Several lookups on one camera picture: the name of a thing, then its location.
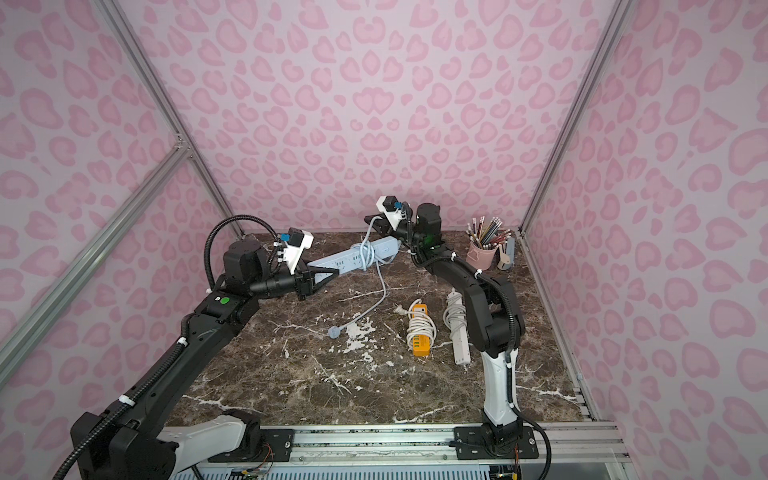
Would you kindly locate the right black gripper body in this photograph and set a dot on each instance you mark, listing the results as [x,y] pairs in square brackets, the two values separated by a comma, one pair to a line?
[405,227]

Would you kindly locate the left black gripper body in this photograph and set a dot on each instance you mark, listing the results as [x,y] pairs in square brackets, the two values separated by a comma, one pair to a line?
[303,283]

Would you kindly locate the orange power strip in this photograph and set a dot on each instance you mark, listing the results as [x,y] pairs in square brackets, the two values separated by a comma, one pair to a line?
[421,330]

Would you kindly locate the white power strip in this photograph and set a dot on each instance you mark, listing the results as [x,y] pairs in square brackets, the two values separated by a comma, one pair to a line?
[455,319]

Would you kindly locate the light blue power strip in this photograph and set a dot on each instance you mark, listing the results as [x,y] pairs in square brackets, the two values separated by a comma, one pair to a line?
[361,256]

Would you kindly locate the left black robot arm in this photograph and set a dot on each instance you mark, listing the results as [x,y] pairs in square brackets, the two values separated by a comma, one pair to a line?
[126,440]

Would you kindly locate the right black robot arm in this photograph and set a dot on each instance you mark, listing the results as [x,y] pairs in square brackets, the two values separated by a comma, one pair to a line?
[495,327]

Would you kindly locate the pink pencil cup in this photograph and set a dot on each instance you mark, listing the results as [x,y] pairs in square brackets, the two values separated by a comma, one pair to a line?
[482,258]

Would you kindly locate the bundle of pencils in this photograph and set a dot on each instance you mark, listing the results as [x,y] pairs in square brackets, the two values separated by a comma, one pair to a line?
[487,233]

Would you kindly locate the blue beige pencil sharpener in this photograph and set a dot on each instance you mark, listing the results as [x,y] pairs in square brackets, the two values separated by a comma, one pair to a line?
[506,251]

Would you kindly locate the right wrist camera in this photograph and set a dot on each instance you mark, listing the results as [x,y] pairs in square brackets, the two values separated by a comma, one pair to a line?
[394,211]

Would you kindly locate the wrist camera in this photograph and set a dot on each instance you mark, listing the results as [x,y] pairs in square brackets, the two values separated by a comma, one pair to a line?
[291,246]
[394,211]

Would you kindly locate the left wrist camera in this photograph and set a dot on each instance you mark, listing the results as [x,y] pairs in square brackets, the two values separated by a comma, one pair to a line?
[291,246]

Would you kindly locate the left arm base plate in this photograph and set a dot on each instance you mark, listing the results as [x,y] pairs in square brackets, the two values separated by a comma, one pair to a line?
[259,445]

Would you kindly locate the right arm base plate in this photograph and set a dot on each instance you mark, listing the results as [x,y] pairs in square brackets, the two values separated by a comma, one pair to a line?
[484,443]

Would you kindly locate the aluminium front rail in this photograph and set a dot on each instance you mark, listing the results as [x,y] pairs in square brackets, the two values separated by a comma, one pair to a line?
[572,442]

